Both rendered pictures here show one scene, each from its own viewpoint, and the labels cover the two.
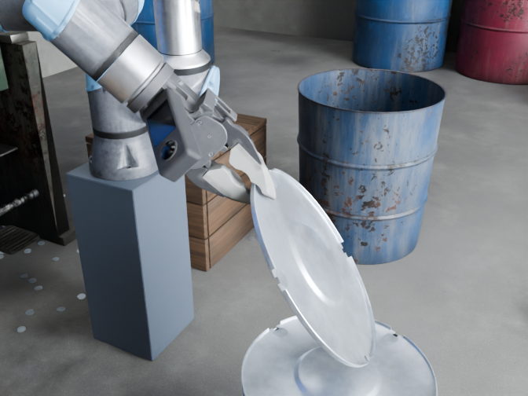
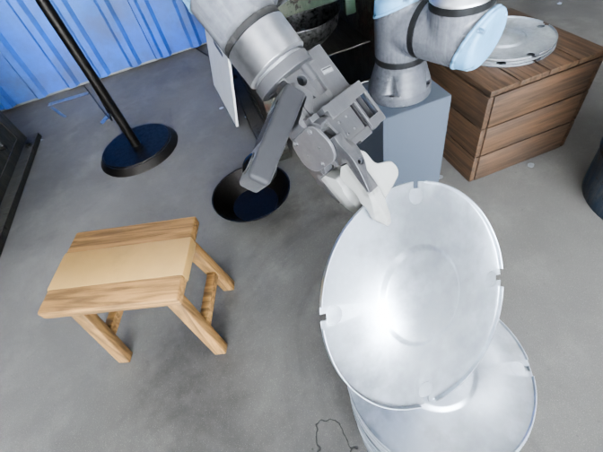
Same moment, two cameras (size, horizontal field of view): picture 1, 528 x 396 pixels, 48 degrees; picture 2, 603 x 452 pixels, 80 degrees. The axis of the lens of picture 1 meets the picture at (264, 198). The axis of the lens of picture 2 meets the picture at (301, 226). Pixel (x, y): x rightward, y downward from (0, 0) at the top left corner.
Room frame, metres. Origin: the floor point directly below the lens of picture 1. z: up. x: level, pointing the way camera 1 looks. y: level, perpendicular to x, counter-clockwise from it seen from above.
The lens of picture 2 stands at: (0.44, -0.17, 0.96)
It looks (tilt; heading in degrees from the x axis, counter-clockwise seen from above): 49 degrees down; 56
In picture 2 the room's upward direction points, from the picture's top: 16 degrees counter-clockwise
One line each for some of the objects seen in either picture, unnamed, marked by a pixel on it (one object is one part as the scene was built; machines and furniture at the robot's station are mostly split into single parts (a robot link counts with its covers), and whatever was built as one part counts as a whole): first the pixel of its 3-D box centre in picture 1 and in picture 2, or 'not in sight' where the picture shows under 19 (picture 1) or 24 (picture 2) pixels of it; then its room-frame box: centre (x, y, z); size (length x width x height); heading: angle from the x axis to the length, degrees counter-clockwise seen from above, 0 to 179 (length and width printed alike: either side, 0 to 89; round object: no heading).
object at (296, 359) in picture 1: (337, 374); (433, 368); (0.66, -0.11, 0.33); 0.29 x 0.29 x 0.01
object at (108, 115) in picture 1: (120, 91); (404, 21); (1.16, 0.29, 0.62); 0.13 x 0.12 x 0.14; 85
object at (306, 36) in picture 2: not in sight; (300, 27); (1.50, 1.00, 0.36); 0.34 x 0.34 x 0.10
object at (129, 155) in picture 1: (122, 144); (399, 71); (1.16, 0.30, 0.50); 0.15 x 0.15 x 0.10
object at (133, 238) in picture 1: (136, 253); (397, 159); (1.16, 0.30, 0.23); 0.18 x 0.18 x 0.45; 63
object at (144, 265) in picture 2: not in sight; (153, 294); (0.41, 0.57, 0.16); 0.34 x 0.24 x 0.34; 135
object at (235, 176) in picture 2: not in sight; (253, 196); (0.89, 0.75, 0.04); 0.30 x 0.30 x 0.07
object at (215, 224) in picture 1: (182, 178); (490, 93); (1.66, 0.25, 0.18); 0.40 x 0.38 x 0.35; 63
